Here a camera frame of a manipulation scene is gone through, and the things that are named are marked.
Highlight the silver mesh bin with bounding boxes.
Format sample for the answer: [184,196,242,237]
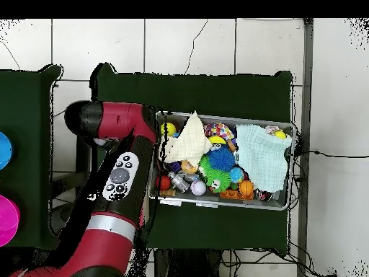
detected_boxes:
[148,110,298,211]

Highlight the cream muslin cloth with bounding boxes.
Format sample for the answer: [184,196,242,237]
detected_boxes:
[158,110,213,169]

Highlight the yellow smiley face ball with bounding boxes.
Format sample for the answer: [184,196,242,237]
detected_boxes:
[160,122,177,137]

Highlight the red orange ball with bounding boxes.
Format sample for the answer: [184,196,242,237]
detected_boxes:
[155,175,172,191]

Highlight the white baseball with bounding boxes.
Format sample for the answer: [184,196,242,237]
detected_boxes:
[190,179,208,196]

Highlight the blue spiky rubber ball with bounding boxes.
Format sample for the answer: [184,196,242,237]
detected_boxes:
[207,147,237,173]

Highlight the green spiky rubber toy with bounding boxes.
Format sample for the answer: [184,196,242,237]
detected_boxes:
[198,155,232,193]

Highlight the orange basketball toy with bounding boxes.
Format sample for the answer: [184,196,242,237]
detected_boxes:
[238,179,255,197]

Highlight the mint green muslin cloth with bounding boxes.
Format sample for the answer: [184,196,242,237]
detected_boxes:
[235,123,293,193]

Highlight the grey metal pole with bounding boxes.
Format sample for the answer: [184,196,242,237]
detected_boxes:
[296,18,314,277]

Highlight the blue plastic bowl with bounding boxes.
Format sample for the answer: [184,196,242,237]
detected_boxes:
[0,131,14,171]

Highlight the magenta plastic bowl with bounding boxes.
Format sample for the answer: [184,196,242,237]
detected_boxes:
[0,194,21,248]

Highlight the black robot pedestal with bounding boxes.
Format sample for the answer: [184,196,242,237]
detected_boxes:
[154,249,223,277]

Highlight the thin black cable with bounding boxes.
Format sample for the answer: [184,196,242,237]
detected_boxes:
[296,149,369,159]

